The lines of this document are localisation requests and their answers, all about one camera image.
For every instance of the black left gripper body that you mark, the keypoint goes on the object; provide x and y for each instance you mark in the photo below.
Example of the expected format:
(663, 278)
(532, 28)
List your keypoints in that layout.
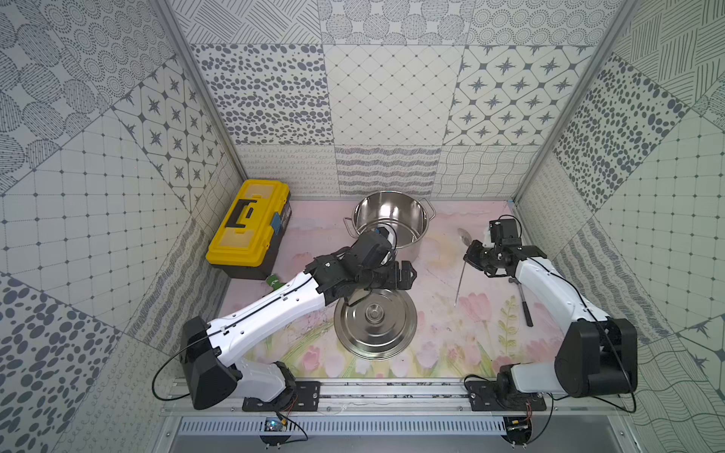
(400, 275)

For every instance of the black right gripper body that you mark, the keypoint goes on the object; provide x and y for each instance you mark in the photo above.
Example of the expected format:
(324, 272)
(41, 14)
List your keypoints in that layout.
(488, 255)

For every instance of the stainless steel ladle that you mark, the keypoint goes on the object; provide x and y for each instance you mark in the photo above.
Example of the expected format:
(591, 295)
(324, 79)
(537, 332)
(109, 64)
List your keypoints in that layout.
(466, 239)

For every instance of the stainless steel pot lid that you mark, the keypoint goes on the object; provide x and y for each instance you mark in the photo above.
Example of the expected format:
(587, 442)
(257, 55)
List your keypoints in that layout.
(377, 324)

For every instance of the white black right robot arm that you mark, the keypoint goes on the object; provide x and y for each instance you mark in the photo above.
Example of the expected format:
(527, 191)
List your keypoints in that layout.
(598, 356)

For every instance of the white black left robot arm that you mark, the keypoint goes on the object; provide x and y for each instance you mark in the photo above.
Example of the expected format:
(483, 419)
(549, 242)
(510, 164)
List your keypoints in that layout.
(213, 353)

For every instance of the floral pink table mat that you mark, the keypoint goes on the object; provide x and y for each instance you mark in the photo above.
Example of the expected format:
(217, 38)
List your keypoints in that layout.
(483, 332)

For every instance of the green tool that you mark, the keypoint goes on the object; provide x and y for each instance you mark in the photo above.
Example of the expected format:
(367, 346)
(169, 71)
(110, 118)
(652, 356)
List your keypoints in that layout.
(274, 282)

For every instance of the yellow black toolbox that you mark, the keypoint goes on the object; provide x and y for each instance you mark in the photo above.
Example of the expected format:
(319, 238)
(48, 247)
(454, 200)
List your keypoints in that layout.
(247, 243)

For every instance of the right small circuit board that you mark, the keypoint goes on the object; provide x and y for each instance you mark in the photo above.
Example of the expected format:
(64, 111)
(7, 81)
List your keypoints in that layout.
(518, 430)

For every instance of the small circuit board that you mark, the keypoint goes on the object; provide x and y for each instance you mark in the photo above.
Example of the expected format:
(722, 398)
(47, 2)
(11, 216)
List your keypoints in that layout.
(274, 424)
(518, 430)

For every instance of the left small circuit board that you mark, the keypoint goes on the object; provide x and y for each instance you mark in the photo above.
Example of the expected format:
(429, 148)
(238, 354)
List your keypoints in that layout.
(274, 424)

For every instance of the aluminium mounting rail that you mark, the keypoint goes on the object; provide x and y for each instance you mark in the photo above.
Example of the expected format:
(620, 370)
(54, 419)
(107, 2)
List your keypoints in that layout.
(347, 397)

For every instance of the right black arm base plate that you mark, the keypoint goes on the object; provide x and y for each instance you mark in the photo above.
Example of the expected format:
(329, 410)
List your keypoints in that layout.
(487, 396)

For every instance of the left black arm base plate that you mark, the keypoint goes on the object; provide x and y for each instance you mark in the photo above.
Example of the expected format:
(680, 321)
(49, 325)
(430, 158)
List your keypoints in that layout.
(304, 396)

